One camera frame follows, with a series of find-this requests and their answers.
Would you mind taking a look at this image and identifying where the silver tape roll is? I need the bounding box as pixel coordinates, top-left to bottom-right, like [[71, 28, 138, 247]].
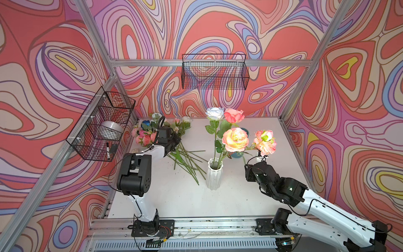
[[99, 121, 124, 141]]

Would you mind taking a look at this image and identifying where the black wire basket left wall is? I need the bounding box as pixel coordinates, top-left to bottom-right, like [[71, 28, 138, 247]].
[[66, 87, 135, 162]]

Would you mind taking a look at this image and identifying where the black wire basket back wall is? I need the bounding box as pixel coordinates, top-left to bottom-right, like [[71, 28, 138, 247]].
[[181, 53, 250, 90]]

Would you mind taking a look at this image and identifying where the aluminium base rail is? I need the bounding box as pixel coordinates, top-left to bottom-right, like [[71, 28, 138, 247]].
[[84, 215, 347, 252]]

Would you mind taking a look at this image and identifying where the black wire basket wall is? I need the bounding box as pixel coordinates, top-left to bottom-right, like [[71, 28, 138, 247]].
[[66, 87, 135, 162], [181, 53, 250, 90]]

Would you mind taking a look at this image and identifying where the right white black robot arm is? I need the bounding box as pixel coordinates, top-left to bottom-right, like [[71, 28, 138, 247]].
[[245, 160, 392, 252]]

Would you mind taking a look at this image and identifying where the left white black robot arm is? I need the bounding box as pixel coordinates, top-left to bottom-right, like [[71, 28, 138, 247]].
[[116, 126, 181, 239]]

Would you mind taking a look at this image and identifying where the teal ceramic vase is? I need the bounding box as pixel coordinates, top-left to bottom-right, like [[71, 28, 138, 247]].
[[230, 128, 249, 159]]

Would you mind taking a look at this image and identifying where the pile of artificial flowers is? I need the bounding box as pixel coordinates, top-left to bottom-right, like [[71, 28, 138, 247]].
[[131, 112, 206, 185]]

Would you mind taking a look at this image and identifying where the large peach double rose stem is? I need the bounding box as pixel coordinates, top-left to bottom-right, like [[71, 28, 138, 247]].
[[216, 128, 277, 166]]

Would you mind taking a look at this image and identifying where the black marker pen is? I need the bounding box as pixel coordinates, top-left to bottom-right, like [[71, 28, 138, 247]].
[[106, 142, 111, 161]]

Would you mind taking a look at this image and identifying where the pink artificial rose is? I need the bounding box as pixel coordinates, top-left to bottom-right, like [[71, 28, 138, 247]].
[[218, 109, 249, 162]]

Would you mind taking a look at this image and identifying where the white ribbed vase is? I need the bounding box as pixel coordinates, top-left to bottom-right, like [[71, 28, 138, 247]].
[[206, 157, 223, 191]]

